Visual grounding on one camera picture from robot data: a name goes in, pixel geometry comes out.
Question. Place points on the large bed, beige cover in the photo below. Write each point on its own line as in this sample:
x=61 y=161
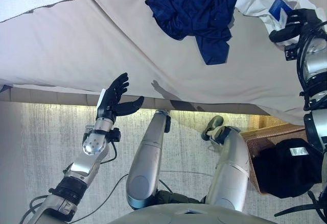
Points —
x=89 y=50

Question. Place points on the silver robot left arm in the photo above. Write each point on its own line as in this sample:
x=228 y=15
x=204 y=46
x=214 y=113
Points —
x=84 y=162

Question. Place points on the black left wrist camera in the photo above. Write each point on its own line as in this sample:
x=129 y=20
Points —
x=115 y=134

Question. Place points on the dark blue garment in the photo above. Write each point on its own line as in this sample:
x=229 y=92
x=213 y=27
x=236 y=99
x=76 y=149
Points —
x=194 y=12

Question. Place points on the grey robot torso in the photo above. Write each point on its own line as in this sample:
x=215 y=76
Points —
x=191 y=216

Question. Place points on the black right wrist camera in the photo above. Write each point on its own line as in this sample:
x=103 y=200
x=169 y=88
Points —
x=290 y=52

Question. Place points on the brown wicker basket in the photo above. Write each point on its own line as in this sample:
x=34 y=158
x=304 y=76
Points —
x=260 y=137

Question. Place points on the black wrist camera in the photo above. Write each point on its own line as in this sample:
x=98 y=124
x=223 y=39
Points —
x=290 y=52
x=115 y=134

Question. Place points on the white garment with blue tag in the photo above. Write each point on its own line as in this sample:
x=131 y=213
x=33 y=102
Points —
x=255 y=2

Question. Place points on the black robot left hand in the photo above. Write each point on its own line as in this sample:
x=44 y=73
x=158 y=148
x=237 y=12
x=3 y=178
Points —
x=111 y=101

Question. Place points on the black garment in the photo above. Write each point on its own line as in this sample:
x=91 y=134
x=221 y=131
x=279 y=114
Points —
x=283 y=170

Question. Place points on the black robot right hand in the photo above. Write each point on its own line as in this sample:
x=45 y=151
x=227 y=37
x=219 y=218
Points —
x=291 y=36

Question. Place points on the grey striped area rug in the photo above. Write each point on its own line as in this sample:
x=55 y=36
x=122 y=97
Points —
x=51 y=137

